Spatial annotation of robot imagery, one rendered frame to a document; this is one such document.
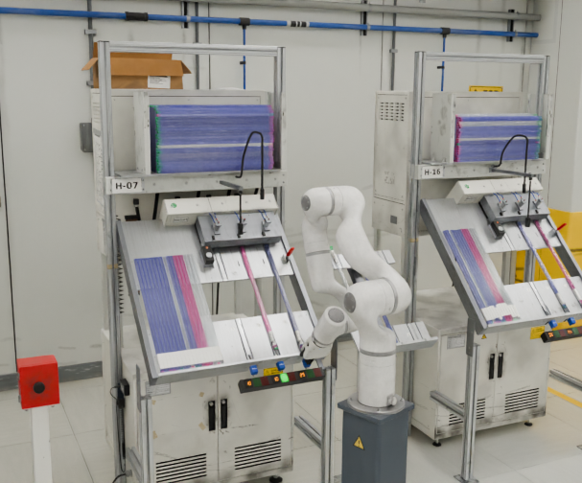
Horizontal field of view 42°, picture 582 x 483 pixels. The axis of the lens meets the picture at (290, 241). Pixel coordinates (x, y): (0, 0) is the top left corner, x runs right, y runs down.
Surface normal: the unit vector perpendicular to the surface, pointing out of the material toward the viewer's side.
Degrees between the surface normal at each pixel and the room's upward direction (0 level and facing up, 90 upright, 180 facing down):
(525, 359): 90
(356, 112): 90
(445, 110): 90
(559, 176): 90
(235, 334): 43
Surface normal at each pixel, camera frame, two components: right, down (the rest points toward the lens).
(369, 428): -0.72, 0.13
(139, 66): 0.45, 0.01
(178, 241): 0.29, -0.60
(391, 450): 0.70, 0.14
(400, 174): -0.91, 0.07
